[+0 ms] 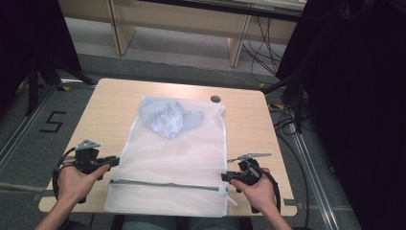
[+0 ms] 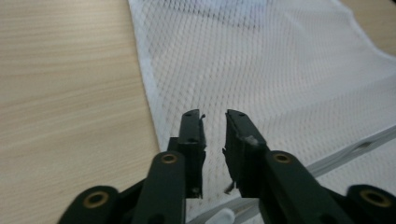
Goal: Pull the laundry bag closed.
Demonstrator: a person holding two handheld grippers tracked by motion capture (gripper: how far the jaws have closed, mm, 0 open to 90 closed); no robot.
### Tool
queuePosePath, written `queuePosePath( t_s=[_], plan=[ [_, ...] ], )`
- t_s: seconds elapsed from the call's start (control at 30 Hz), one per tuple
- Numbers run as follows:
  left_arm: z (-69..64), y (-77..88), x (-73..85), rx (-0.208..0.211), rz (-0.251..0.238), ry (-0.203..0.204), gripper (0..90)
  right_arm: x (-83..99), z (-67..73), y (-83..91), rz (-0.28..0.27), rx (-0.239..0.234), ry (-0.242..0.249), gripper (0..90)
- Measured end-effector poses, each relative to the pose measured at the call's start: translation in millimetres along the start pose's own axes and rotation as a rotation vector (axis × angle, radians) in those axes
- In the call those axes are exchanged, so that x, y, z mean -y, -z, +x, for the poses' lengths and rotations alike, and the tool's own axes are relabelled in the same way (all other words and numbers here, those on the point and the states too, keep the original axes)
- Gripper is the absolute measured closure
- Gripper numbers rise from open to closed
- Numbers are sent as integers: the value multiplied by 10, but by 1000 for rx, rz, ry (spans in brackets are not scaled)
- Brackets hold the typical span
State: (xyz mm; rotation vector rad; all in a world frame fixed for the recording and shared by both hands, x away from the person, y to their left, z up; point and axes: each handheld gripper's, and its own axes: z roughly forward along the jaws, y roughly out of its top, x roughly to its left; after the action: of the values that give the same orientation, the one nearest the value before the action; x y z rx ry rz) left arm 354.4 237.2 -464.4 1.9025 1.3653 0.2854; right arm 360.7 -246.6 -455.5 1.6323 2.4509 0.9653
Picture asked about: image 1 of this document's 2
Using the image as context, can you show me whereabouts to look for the metal floor rail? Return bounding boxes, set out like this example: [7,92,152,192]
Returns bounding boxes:
[0,83,59,173]
[288,123,342,230]

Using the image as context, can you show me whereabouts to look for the black metal stand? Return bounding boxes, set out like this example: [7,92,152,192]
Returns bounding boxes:
[261,72,309,135]
[24,53,97,117]

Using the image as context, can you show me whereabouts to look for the black curtain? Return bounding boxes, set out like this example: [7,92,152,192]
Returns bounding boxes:
[0,0,82,108]
[276,0,406,230]

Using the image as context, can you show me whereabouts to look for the long wooden desk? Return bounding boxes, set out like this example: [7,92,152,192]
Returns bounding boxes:
[57,0,307,68]

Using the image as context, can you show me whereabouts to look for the person's legs in jeans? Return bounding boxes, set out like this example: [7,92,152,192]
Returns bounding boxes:
[122,214,241,230]

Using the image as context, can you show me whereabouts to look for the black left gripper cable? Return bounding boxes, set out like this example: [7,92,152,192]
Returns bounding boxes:
[52,147,79,203]

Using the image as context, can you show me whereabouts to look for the person's right hand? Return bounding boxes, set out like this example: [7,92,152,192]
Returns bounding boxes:
[230,168,279,214]

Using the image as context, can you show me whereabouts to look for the person's left hand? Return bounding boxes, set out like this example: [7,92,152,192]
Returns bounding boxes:
[56,163,111,206]

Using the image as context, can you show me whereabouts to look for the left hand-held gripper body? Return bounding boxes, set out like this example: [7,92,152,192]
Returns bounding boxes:
[74,139,109,175]

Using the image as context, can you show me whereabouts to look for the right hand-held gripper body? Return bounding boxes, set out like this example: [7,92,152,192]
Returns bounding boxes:
[227,152,273,187]

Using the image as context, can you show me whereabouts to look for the light wooden table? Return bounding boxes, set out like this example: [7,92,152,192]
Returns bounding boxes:
[38,78,298,218]

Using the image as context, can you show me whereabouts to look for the black floor cables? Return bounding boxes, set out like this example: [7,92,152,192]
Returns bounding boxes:
[268,104,313,230]

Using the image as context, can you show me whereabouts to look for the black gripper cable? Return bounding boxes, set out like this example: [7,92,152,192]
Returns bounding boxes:
[52,147,79,203]
[259,168,282,214]

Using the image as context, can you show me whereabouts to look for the white mesh laundry bag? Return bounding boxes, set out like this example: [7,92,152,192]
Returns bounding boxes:
[103,95,239,219]

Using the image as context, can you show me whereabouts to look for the light patterned garment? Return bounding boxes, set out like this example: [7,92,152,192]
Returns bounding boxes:
[140,99,206,141]

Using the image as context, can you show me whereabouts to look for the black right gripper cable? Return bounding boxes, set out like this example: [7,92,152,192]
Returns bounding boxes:
[259,168,282,214]

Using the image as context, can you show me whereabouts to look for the black hanging cables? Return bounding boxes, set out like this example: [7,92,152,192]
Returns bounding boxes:
[241,15,285,84]

